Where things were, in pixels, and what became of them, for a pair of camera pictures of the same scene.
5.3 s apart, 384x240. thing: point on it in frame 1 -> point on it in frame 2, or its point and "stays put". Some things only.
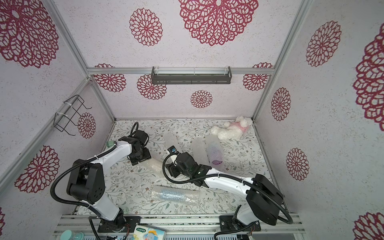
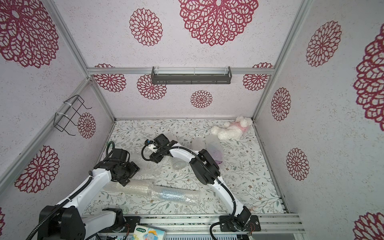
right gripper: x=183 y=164 -> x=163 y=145
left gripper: x=147 y=155 -> x=133 y=168
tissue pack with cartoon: x=142 y=232 stays put
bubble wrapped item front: x=176 y=194 stays put
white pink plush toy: x=233 y=130 stays put
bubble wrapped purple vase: x=215 y=151 stays put
